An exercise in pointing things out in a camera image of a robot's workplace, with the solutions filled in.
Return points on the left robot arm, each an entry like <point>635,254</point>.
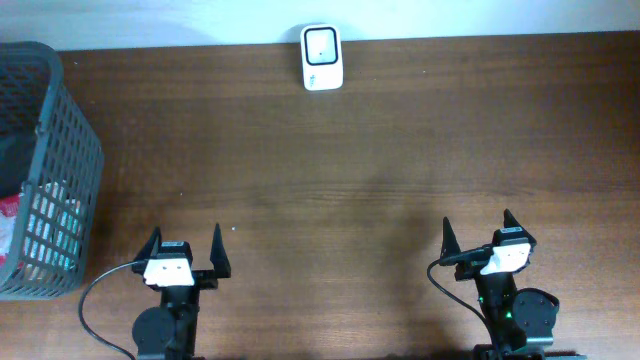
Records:
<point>169,330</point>

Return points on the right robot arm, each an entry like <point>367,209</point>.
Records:
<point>519,322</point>

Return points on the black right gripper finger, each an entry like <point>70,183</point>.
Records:
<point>450,246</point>
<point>510,221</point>

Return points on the white barcode scanner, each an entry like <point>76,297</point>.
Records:
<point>321,57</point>

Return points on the red purple tissue pack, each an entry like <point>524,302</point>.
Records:
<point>9,211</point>

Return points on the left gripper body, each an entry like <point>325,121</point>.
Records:
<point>202,278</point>

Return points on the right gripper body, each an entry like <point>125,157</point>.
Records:
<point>471,263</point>

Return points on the grey plastic basket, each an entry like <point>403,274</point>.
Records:
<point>52,159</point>

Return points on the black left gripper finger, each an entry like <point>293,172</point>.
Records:
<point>150,248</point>
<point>218,256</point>

